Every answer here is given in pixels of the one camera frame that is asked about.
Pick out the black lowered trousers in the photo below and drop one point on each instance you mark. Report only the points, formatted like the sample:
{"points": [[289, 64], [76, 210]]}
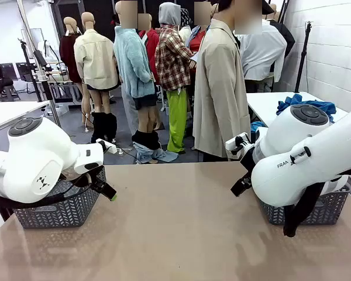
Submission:
{"points": [[99, 126]]}

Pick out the mannequin in light blue shirt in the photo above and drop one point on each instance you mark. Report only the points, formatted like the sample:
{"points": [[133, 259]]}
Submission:
{"points": [[197, 41]]}

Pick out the black tripod stand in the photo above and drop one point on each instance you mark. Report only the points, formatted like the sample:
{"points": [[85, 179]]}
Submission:
{"points": [[303, 58]]}

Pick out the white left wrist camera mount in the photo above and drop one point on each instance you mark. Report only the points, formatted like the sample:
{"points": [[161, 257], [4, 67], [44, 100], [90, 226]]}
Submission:
{"points": [[111, 149]]}

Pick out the mannequin in white shirt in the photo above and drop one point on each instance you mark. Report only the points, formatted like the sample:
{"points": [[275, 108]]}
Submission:
{"points": [[260, 49]]}

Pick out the person in plaid shirt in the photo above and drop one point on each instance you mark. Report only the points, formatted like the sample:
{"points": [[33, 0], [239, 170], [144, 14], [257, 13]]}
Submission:
{"points": [[172, 58]]}

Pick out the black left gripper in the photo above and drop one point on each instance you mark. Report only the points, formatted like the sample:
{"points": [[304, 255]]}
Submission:
{"points": [[98, 180]]}

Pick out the grey plastic woven basket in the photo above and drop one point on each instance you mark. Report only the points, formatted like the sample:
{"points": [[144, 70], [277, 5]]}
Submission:
{"points": [[324, 213], [61, 213]]}

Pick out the black stand with camera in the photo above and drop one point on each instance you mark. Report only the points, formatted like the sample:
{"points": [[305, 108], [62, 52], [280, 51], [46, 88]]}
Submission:
{"points": [[41, 60]]}

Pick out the person in beige coat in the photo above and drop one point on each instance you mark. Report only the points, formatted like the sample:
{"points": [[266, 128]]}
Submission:
{"points": [[219, 87]]}

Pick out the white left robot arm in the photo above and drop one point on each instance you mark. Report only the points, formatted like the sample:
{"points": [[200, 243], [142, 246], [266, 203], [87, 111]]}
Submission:
{"points": [[32, 158]]}

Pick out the black monitor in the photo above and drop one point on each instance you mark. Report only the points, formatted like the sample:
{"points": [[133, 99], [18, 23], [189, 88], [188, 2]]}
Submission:
{"points": [[8, 71], [24, 70]]}

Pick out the mannequin in cream jacket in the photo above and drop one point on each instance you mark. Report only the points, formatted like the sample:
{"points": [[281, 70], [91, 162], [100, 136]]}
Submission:
{"points": [[95, 58]]}

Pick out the mannequin in maroon garment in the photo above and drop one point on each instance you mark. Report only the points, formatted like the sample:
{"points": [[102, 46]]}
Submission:
{"points": [[67, 52]]}

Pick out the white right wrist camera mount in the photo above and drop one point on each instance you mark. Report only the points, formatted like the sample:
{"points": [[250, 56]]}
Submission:
{"points": [[232, 145]]}

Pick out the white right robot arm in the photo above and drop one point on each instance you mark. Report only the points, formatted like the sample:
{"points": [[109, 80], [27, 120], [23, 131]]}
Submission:
{"points": [[295, 175]]}

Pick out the dark brown frame bar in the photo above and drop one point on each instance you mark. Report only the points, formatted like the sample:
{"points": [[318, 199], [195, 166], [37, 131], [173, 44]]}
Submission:
{"points": [[4, 213]]}

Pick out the mannequin in teal fleece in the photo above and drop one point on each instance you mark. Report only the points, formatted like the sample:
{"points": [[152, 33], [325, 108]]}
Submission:
{"points": [[131, 58]]}

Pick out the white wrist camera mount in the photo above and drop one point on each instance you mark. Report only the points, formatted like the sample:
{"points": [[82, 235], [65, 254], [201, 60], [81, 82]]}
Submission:
{"points": [[232, 145], [111, 149]]}

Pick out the white rectangular table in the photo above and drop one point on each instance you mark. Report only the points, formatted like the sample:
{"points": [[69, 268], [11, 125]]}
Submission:
{"points": [[263, 102], [6, 112]]}

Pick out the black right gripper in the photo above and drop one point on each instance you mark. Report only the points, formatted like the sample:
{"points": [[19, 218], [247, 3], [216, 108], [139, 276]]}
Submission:
{"points": [[248, 164]]}

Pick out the mannequin in red jacket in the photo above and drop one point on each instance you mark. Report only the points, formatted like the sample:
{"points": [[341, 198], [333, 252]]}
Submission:
{"points": [[150, 41]]}

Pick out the lowered denim jeans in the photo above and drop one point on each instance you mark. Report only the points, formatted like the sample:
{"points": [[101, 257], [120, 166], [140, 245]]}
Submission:
{"points": [[146, 140]]}

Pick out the mannequin in black jacket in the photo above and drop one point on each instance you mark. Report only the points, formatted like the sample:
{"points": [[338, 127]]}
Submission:
{"points": [[286, 35]]}

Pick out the turquoise crumpled cloth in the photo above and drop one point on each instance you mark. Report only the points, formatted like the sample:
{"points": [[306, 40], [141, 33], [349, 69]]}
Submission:
{"points": [[257, 127]]}

